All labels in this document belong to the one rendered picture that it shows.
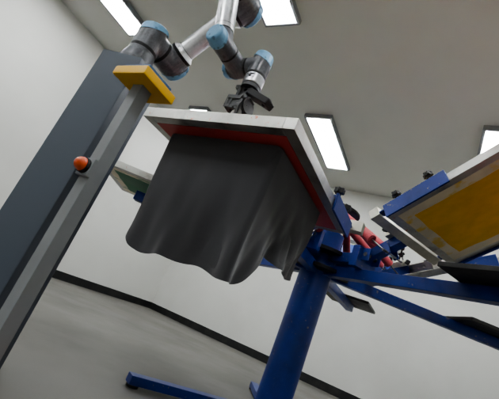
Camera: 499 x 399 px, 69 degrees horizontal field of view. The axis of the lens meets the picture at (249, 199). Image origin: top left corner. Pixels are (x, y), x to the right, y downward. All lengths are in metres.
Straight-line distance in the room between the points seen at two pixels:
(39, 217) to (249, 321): 4.95
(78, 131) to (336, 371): 4.80
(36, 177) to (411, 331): 4.91
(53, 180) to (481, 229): 1.83
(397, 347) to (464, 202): 3.87
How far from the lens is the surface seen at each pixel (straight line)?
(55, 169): 1.43
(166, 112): 1.28
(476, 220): 1.96
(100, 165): 1.02
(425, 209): 1.80
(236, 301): 6.20
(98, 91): 1.53
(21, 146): 5.05
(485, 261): 2.48
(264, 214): 1.06
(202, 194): 1.12
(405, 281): 1.91
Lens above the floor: 0.46
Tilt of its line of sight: 17 degrees up
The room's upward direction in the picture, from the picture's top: 23 degrees clockwise
